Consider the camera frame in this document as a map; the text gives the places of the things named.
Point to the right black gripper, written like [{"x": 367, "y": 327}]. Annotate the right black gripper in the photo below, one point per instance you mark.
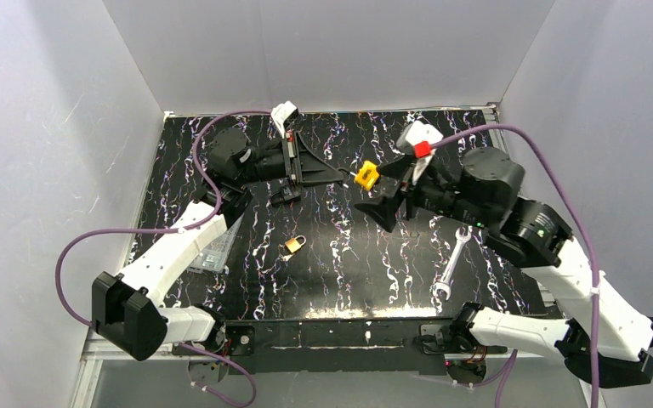
[{"x": 408, "y": 191}]

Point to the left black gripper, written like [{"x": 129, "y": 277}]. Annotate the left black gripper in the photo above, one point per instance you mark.
[{"x": 291, "y": 160}]

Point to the yellow padlock with keys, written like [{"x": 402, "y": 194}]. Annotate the yellow padlock with keys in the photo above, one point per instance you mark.
[{"x": 366, "y": 177}]

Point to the black padlock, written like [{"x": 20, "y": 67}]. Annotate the black padlock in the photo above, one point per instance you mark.
[{"x": 286, "y": 195}]

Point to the small brass padlock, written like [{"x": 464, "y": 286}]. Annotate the small brass padlock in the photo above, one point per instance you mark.
[{"x": 291, "y": 247}]

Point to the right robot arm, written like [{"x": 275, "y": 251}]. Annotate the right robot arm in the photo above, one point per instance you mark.
[{"x": 609, "y": 346}]

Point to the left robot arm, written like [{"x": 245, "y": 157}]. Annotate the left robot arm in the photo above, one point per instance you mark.
[{"x": 127, "y": 306}]

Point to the silver open-end wrench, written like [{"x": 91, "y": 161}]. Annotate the silver open-end wrench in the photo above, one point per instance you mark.
[{"x": 442, "y": 287}]

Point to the clear plastic screw box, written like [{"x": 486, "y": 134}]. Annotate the clear plastic screw box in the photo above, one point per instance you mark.
[{"x": 213, "y": 258}]

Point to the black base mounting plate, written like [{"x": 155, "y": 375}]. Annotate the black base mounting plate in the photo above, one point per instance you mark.
[{"x": 423, "y": 345}]

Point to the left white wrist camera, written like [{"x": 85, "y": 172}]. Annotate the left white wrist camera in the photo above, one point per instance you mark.
[{"x": 283, "y": 115}]

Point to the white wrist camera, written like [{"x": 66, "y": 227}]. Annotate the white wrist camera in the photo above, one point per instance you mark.
[
  {"x": 416, "y": 139},
  {"x": 283, "y": 115}
]

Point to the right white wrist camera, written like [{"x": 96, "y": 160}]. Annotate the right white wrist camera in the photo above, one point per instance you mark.
[{"x": 416, "y": 139}]

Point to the aluminium frame rail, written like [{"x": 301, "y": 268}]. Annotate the aluminium frame rail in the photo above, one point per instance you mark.
[{"x": 96, "y": 351}]

